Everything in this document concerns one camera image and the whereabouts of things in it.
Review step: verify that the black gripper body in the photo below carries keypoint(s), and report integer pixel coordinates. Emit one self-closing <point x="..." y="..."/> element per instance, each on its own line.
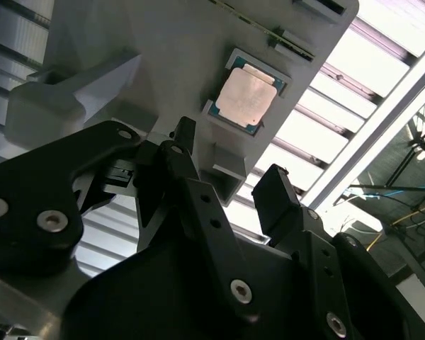
<point x="156" y="301"/>

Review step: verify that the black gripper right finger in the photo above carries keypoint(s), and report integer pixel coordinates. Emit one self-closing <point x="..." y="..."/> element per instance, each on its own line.
<point x="276" y="205"/>

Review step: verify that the silver CPU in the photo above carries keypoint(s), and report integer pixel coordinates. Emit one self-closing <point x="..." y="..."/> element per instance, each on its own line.
<point x="248" y="95"/>

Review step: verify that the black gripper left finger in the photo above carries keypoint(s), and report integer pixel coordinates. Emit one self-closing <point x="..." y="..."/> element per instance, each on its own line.
<point x="28" y="212"/>

